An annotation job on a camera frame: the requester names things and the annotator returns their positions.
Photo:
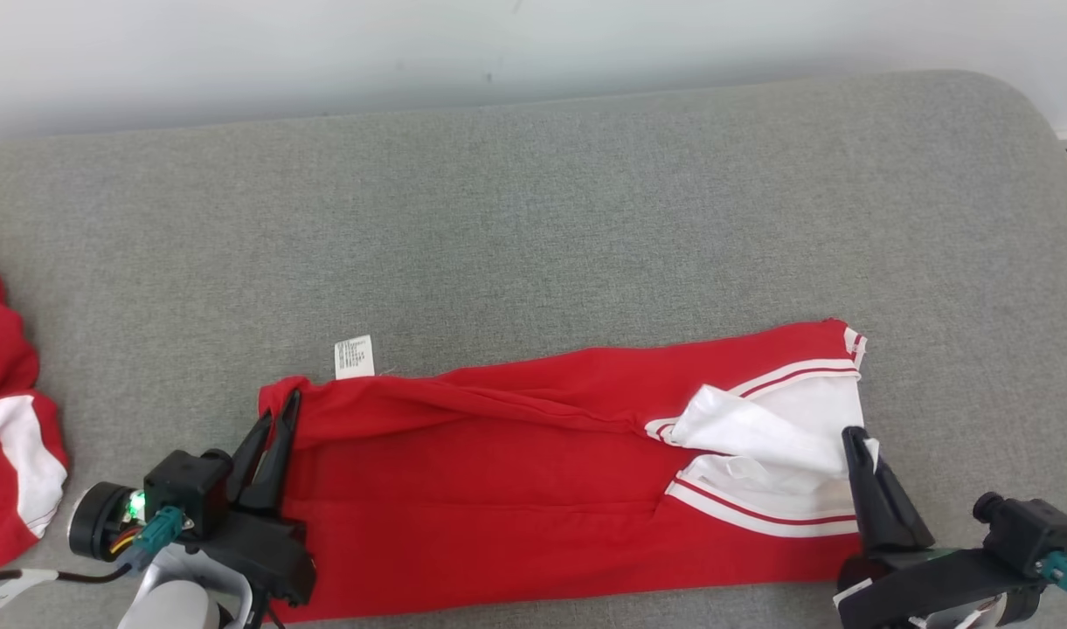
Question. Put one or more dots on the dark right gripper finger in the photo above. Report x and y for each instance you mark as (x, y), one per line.
(865, 489)
(904, 524)

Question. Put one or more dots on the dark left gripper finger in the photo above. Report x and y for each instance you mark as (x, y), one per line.
(275, 472)
(246, 467)

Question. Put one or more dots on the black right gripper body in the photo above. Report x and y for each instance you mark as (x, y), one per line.
(926, 585)

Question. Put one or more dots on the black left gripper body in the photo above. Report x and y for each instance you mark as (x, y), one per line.
(271, 550)

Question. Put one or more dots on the red Bulls basketball jersey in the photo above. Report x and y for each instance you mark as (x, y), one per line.
(498, 489)

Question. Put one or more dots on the red Bulls 23 shorts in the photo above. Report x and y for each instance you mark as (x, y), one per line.
(9, 489)

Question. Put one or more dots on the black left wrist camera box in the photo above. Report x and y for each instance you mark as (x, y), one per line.
(183, 489)

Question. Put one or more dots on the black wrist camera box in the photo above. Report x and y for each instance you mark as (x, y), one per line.
(183, 489)
(1031, 528)

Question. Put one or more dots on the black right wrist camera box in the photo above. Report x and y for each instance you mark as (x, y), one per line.
(1031, 528)

